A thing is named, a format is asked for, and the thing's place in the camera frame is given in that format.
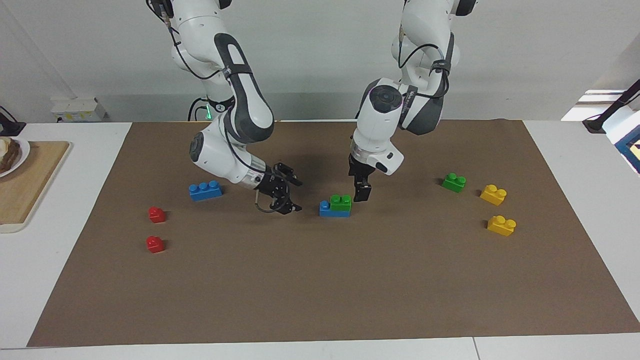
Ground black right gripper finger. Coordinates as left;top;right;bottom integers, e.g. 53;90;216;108
269;197;303;216
274;162;304;188

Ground blue three-stud toy block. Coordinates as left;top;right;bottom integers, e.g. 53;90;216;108
319;200;352;218
188;180;224;202

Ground yellow two-stud toy block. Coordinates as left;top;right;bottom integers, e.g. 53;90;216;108
479;184;508;207
487;215;517;237

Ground brown paper table mat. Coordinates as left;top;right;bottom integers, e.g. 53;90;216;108
27;119;640;348

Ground wooden cutting board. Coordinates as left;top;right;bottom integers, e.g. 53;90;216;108
0;140;71;234

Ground white plate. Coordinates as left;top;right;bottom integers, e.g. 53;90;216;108
0;137;31;179

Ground blue framed white box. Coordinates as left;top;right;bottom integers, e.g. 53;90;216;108
604;105;640;175

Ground brown bread slices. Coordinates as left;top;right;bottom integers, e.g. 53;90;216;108
0;138;21;172

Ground black stand foot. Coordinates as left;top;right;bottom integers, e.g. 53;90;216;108
0;105;27;137

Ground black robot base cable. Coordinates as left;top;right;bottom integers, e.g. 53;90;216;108
187;97;210;122

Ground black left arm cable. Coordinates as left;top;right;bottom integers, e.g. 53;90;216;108
398;26;451;99

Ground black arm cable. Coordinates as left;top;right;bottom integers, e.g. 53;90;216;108
146;0;282;215
398;26;451;99

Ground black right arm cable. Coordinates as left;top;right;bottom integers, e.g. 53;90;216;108
146;0;282;215

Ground white wall socket box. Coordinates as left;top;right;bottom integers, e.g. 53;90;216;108
50;97;107;123

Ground black camera stand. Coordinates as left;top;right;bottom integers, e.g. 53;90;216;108
582;78;640;134

